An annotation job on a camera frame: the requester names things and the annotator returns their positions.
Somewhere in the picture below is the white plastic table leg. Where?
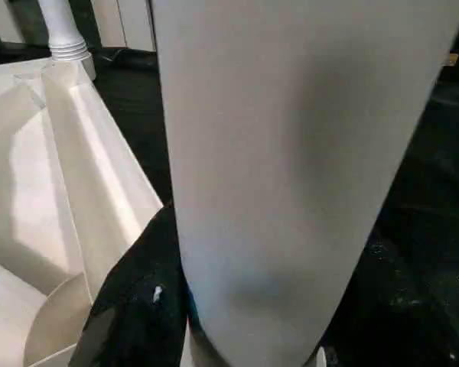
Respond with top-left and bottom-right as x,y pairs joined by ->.
151,0 -> 459,367
37,0 -> 91,63

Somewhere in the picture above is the white plastic table top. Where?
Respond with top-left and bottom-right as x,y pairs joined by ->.
0,53 -> 165,367

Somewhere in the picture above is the black shiny mat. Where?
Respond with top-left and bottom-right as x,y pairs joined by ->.
0,37 -> 459,367

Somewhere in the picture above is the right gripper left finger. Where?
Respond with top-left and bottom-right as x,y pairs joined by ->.
68,202 -> 194,367

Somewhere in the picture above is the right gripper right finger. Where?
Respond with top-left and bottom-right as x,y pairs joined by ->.
323,231 -> 459,367

